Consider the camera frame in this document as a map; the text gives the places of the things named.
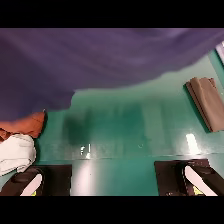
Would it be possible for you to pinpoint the brown folded garment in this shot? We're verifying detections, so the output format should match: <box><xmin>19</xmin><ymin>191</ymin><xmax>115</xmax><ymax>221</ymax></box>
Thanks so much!
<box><xmin>184</xmin><ymin>76</ymin><xmax>224</xmax><ymax>134</ymax></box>

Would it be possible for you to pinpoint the orange garment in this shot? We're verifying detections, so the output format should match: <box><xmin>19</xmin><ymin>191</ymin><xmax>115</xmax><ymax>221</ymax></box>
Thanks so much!
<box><xmin>0</xmin><ymin>110</ymin><xmax>48</xmax><ymax>143</ymax></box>

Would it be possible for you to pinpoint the light grey garment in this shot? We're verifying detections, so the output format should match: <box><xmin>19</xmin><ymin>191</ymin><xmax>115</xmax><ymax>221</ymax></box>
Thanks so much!
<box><xmin>0</xmin><ymin>133</ymin><xmax>38</xmax><ymax>177</ymax></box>

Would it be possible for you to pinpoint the purple T-shirt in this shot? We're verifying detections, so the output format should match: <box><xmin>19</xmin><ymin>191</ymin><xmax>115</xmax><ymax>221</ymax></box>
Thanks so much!
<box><xmin>0</xmin><ymin>28</ymin><xmax>224</xmax><ymax>123</ymax></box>

